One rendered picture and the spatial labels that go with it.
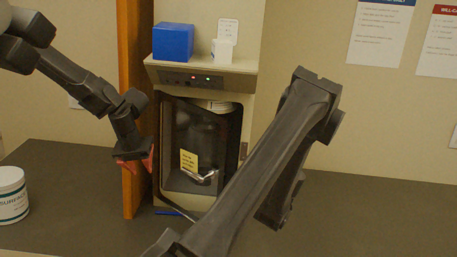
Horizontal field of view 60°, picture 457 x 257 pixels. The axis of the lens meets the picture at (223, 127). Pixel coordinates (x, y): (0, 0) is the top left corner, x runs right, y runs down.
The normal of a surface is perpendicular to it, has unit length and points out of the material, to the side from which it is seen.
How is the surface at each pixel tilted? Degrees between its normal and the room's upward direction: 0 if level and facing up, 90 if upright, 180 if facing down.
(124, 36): 90
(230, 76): 135
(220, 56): 90
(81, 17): 90
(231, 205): 34
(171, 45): 90
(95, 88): 50
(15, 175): 0
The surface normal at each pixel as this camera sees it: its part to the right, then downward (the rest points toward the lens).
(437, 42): -0.09, 0.41
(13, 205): 0.68, 0.36
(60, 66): 0.71, -0.34
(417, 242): 0.07, -0.91
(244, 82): -0.11, 0.93
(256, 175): -0.01, -0.53
